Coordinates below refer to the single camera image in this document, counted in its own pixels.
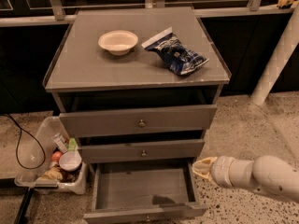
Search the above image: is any grey drawer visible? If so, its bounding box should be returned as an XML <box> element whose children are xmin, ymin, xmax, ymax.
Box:
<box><xmin>84</xmin><ymin>159</ymin><xmax>207</xmax><ymax>224</ymax></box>
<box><xmin>78</xmin><ymin>139</ymin><xmax>205</xmax><ymax>163</ymax></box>
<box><xmin>59</xmin><ymin>105</ymin><xmax>217</xmax><ymax>137</ymax></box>

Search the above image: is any green white bottle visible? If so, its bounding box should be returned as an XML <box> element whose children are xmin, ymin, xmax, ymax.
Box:
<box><xmin>68</xmin><ymin>138</ymin><xmax>78</xmax><ymax>151</ymax></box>

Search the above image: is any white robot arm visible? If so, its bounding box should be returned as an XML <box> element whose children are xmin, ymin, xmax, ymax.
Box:
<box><xmin>192</xmin><ymin>156</ymin><xmax>299</xmax><ymax>203</ymax></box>

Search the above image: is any metal railing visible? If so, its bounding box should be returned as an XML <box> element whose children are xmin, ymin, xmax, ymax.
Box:
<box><xmin>0</xmin><ymin>0</ymin><xmax>299</xmax><ymax>28</ymax></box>

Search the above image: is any white diagonal pole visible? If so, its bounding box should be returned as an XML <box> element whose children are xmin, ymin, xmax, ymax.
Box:
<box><xmin>250</xmin><ymin>6</ymin><xmax>299</xmax><ymax>105</ymax></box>

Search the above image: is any blue chip bag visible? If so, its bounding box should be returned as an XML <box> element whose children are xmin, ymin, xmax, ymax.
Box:
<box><xmin>141</xmin><ymin>27</ymin><xmax>208</xmax><ymax>76</ymax></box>

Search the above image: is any grey middle drawer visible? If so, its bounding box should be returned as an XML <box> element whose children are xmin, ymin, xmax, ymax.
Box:
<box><xmin>78</xmin><ymin>139</ymin><xmax>205</xmax><ymax>163</ymax></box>

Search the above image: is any white paper bowl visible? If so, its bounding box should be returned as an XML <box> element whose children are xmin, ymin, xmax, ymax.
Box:
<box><xmin>98</xmin><ymin>30</ymin><xmax>138</xmax><ymax>56</ymax></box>

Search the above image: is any grey bottom drawer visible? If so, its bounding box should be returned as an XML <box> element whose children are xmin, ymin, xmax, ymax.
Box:
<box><xmin>84</xmin><ymin>159</ymin><xmax>207</xmax><ymax>224</ymax></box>

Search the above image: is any white bowl in bin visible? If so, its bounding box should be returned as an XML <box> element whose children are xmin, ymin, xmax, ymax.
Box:
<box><xmin>59</xmin><ymin>151</ymin><xmax>82</xmax><ymax>172</ymax></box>

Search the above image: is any white snack packet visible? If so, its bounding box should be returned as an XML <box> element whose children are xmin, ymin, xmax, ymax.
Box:
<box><xmin>52</xmin><ymin>133</ymin><xmax>67</xmax><ymax>154</ymax></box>

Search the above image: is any clear plastic bin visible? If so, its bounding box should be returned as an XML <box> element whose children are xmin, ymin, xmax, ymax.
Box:
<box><xmin>14</xmin><ymin>117</ymin><xmax>88</xmax><ymax>195</ymax></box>

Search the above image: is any black cable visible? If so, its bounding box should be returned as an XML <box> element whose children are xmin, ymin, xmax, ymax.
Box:
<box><xmin>0</xmin><ymin>113</ymin><xmax>47</xmax><ymax>170</ymax></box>

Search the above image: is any grey drawer cabinet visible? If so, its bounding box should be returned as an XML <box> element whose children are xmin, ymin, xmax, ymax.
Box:
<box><xmin>42</xmin><ymin>6</ymin><xmax>233</xmax><ymax>173</ymax></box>

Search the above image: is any grey top drawer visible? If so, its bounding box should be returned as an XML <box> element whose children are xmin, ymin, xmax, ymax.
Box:
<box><xmin>59</xmin><ymin>105</ymin><xmax>217</xmax><ymax>137</ymax></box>

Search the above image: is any yellow object on ledge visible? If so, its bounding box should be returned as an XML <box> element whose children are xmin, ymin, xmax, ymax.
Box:
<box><xmin>277</xmin><ymin>0</ymin><xmax>298</xmax><ymax>9</ymax></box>

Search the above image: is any red apple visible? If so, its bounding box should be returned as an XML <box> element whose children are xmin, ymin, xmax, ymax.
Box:
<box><xmin>51</xmin><ymin>151</ymin><xmax>63</xmax><ymax>162</ymax></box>

